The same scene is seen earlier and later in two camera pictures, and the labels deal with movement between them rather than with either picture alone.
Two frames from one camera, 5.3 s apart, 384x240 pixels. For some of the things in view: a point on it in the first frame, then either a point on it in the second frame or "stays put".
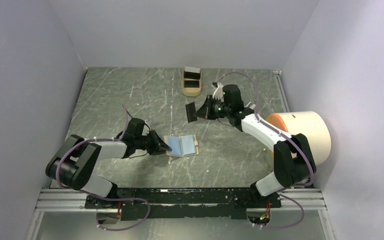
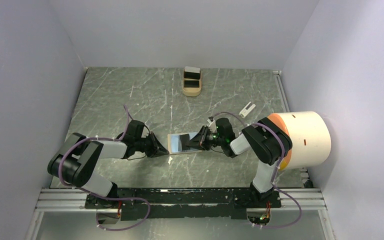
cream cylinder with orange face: x=313 y=128 stays put
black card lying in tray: x=191 y=83 stays put
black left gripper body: x=146 y=141 stays put
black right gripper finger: x=203 y=112 → x=199 y=140
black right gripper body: x=218 y=108 → x=214 y=139
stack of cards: x=192 y=72 stays put
